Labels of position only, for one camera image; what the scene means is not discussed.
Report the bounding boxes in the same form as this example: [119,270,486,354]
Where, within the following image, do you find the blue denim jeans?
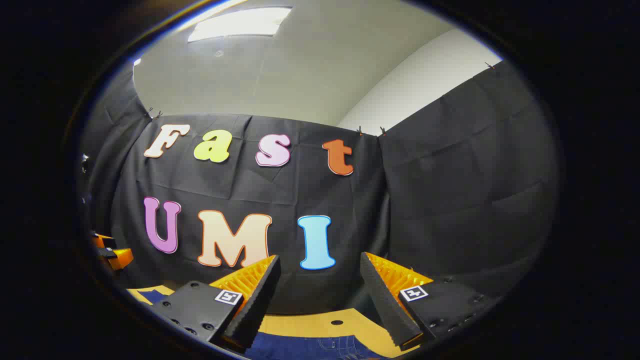
[137,287,388,360]

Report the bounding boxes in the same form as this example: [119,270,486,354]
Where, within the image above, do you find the black backdrop cloth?
[77,60,561,321]

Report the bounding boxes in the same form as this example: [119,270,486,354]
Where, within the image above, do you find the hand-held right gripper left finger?
[149,254,282,351]

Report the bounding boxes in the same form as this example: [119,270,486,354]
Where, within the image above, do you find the ceiling light panel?
[187,6,293,43]

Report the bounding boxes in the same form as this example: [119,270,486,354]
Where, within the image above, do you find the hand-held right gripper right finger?
[359,251,503,351]

